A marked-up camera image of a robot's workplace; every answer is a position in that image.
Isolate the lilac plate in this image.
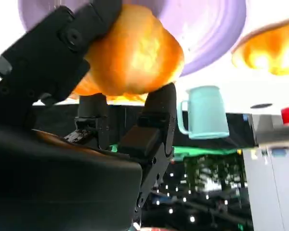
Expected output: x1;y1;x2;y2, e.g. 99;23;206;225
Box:
17;0;247;77

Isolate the green cloth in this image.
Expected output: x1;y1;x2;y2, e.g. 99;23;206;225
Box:
109;143;243;161

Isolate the pale green mug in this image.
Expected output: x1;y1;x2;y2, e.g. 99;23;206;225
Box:
177;85;230;140

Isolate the orange and white bread roll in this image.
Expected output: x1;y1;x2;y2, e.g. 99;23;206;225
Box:
71;3;185;102
231;16;289;76

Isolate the grey cabinet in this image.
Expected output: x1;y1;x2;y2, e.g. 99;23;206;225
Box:
242;113;289;231

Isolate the black table grommet hole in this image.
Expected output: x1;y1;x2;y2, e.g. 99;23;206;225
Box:
250;103;273;109

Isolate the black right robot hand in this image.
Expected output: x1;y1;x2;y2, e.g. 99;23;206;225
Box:
0;0;178;231

